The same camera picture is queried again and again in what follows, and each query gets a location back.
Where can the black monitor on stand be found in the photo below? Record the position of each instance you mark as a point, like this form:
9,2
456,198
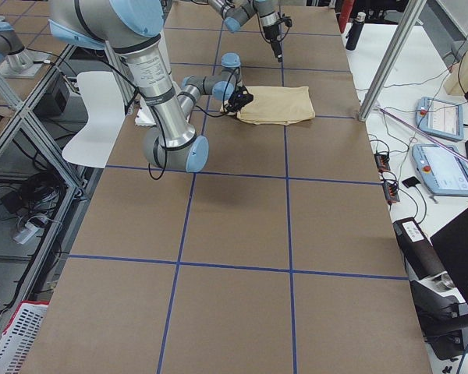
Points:
445,325

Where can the blue teach pendant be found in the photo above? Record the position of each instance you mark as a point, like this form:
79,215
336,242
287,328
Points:
441,172
440,118

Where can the black water bottle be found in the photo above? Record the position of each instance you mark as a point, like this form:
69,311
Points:
355,31

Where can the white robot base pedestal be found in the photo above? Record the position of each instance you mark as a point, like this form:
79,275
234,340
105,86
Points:
152,70

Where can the white plastic chair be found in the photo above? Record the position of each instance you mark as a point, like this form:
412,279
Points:
93,144

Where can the black labelled box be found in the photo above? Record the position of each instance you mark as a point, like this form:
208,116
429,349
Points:
421,260

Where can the beige long-sleeve printed shirt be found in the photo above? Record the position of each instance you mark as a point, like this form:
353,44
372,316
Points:
277,105

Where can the far blue teach pendant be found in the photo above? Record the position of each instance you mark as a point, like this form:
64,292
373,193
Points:
440,118

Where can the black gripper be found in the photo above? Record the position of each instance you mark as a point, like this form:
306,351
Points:
236,100
271,33

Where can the white perforated plastic basket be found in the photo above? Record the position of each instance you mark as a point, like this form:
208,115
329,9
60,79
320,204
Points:
19,335

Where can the aluminium frame post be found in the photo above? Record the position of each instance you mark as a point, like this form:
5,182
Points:
399,38

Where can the small orange circuit board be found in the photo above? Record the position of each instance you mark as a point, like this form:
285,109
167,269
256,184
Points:
382,162

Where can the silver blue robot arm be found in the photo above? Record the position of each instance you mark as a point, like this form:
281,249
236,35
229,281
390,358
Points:
235,16
132,29

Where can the near blue teach pendant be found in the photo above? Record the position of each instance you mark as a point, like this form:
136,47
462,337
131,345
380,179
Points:
441,172

